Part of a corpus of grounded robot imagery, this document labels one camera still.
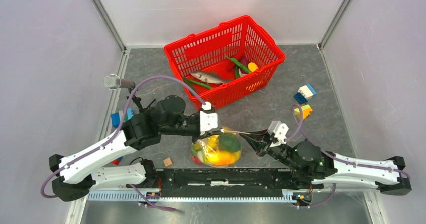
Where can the dark blue toy block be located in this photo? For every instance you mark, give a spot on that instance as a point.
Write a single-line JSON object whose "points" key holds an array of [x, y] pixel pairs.
{"points": [[300, 99]]}

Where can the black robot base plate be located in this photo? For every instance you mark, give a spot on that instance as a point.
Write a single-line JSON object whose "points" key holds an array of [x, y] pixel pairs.
{"points": [[232, 182]]}

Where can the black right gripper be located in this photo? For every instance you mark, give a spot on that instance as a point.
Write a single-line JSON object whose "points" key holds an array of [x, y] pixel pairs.
{"points": [[259, 140]]}

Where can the blue green white block stack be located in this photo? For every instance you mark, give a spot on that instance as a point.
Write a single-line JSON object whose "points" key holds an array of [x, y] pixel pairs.
{"points": [[116, 117]]}

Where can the yellow toy lemon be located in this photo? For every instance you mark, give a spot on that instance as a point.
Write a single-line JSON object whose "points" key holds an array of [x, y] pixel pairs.
{"points": [[252, 67]]}

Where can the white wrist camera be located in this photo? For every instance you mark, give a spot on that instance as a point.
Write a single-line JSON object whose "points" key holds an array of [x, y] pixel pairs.
{"points": [[277, 131], [209, 120]]}

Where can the orange yellow toy mango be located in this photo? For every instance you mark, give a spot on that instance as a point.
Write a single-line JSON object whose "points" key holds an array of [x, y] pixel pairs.
{"points": [[222, 157]]}

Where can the grey toy fish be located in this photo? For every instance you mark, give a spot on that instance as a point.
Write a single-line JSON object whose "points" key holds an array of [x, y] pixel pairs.
{"points": [[210, 78]]}

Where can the small wooden cube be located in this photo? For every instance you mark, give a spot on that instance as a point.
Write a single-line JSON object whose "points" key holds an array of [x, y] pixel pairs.
{"points": [[168, 162]]}

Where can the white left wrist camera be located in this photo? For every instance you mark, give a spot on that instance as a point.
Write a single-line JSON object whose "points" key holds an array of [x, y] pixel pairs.
{"points": [[209, 120]]}

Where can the white blue toy block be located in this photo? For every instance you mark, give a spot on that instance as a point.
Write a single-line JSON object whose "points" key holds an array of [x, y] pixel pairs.
{"points": [[307, 91]]}

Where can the green toy avocado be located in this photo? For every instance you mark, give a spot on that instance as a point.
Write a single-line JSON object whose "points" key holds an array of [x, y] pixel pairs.
{"points": [[229, 142]]}

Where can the clear zip top bag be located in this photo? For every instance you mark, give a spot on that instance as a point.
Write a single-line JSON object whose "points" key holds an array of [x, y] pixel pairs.
{"points": [[202, 147]]}

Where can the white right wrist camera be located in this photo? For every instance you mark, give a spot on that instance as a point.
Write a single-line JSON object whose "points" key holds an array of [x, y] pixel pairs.
{"points": [[277, 131]]}

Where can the long green toy chili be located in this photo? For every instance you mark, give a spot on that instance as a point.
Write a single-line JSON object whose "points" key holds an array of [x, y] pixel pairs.
{"points": [[200, 84]]}

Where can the dark green toy cucumber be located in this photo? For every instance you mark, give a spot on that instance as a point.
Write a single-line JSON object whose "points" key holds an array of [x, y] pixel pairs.
{"points": [[189, 83]]}

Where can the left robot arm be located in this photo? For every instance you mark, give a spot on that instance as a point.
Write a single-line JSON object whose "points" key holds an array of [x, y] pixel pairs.
{"points": [[79, 174]]}

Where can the red plastic basket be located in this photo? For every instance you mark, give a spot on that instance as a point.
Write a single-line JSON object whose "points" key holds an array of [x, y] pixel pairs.
{"points": [[241, 38]]}

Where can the red blue toy block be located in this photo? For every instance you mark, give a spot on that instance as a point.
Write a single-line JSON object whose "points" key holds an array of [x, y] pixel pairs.
{"points": [[117, 161]]}

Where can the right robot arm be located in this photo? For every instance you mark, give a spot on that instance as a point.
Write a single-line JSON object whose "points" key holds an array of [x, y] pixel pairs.
{"points": [[310, 165]]}

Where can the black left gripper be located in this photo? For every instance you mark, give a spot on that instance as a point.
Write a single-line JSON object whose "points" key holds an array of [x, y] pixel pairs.
{"points": [[195, 138]]}

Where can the silver mesh microphone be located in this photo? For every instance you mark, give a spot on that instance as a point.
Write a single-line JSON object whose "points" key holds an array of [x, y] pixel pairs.
{"points": [[114, 82]]}

